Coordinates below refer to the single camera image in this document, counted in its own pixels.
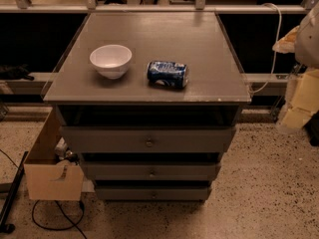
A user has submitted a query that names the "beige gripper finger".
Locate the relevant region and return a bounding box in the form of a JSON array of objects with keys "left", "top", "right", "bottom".
[{"left": 276, "top": 68, "right": 319, "bottom": 132}]

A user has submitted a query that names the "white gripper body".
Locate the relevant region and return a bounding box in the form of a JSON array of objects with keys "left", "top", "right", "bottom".
[{"left": 272, "top": 26, "right": 299, "bottom": 54}]

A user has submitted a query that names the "grey top drawer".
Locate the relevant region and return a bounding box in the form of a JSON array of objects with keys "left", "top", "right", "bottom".
[{"left": 60, "top": 126, "right": 236, "bottom": 153}]

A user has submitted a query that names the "grey drawer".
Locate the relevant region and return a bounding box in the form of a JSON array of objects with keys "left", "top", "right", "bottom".
[
  {"left": 60, "top": 126, "right": 236, "bottom": 153},
  {"left": 95, "top": 186, "right": 211, "bottom": 201},
  {"left": 81, "top": 161, "right": 221, "bottom": 182}
]

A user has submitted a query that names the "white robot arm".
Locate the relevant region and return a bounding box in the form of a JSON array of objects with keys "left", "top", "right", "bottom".
[{"left": 272, "top": 3, "right": 319, "bottom": 133}]

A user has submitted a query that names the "grey drawer cabinet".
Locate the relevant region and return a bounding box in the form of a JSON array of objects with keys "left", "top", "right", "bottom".
[{"left": 44, "top": 12, "right": 251, "bottom": 188}]

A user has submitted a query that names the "grey bottom drawer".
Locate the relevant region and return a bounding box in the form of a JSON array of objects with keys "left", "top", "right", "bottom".
[{"left": 95, "top": 186, "right": 211, "bottom": 201}]

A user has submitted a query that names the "grey middle drawer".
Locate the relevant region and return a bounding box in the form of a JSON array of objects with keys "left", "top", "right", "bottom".
[{"left": 81, "top": 161, "right": 221, "bottom": 182}]

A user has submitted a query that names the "blue soda can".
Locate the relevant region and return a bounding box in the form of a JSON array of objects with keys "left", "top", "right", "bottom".
[{"left": 147, "top": 61, "right": 188, "bottom": 89}]

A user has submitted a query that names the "white bowl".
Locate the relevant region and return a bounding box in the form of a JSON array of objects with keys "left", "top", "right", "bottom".
[{"left": 90, "top": 45, "right": 133, "bottom": 80}]

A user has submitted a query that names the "cardboard box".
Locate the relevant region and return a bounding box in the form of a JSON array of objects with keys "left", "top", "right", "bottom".
[{"left": 23, "top": 108, "right": 85, "bottom": 202}]

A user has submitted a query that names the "black stand leg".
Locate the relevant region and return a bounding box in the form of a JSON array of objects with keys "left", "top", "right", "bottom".
[{"left": 0, "top": 151, "right": 28, "bottom": 234}]

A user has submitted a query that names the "white hanging cable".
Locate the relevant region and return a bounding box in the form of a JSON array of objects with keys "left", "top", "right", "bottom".
[{"left": 247, "top": 2, "right": 283, "bottom": 96}]

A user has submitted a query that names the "black floor cable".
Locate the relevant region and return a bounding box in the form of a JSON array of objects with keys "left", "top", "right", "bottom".
[{"left": 0, "top": 148, "right": 89, "bottom": 239}]

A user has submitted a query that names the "metal frame rail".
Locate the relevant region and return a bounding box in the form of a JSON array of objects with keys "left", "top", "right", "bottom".
[{"left": 0, "top": 0, "right": 318, "bottom": 14}]

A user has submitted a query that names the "black object on rail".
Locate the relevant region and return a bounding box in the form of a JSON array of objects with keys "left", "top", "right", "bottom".
[{"left": 0, "top": 64, "right": 34, "bottom": 81}]

